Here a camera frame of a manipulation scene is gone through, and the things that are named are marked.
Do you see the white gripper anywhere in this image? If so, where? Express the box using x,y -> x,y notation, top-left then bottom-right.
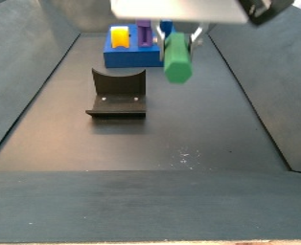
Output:
110,0 -> 249,60

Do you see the green hexagon prism block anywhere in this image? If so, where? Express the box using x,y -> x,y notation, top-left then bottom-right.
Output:
165,33 -> 193,83

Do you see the blue shape sorter board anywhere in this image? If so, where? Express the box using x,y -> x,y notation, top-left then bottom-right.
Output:
105,23 -> 165,68

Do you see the purple pentagon peg block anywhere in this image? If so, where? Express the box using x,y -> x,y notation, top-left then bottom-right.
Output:
135,19 -> 153,47

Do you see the yellow arch block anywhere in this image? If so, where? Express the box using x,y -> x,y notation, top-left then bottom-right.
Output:
110,26 -> 130,48

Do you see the black curved holder stand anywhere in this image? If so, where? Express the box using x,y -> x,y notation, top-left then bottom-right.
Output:
86,70 -> 147,118

